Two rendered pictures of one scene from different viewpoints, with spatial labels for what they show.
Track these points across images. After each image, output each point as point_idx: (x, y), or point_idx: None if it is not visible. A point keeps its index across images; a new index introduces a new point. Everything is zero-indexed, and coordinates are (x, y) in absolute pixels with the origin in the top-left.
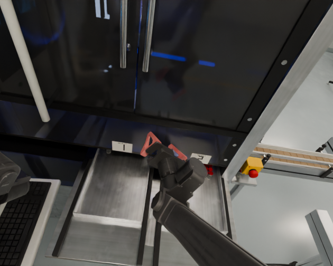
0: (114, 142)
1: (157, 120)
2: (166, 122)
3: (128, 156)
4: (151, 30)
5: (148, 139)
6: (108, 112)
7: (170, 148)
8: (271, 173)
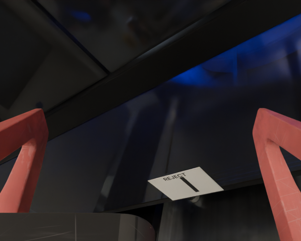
0: (157, 181)
1: (187, 41)
2: (228, 23)
3: (244, 192)
4: None
5: (14, 172)
6: (55, 114)
7: (264, 147)
8: None
